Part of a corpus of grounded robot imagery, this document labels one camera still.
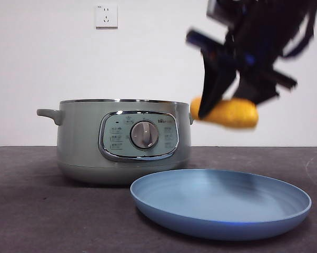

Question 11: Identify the yellow corn cob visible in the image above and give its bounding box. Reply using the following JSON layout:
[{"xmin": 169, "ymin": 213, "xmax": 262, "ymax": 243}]
[{"xmin": 190, "ymin": 96, "xmax": 259, "ymax": 130}]

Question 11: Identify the blue round plate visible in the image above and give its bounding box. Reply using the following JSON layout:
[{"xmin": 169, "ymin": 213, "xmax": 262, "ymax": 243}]
[{"xmin": 130, "ymin": 169, "xmax": 312, "ymax": 241}]

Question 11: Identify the pale green electric steamer pot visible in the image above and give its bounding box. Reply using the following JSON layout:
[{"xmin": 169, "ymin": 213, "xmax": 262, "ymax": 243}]
[{"xmin": 36, "ymin": 99, "xmax": 195, "ymax": 186}]

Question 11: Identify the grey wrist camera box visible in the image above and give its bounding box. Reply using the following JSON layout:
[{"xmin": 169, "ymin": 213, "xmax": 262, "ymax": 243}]
[{"xmin": 205, "ymin": 0, "xmax": 235, "ymax": 21}]

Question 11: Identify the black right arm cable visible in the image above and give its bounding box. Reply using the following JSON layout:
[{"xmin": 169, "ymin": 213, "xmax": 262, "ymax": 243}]
[{"xmin": 278, "ymin": 5, "xmax": 317, "ymax": 58}]

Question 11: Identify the white wall power socket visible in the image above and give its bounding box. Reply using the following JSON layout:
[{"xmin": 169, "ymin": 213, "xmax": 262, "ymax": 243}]
[{"xmin": 95, "ymin": 4, "xmax": 119, "ymax": 29}]

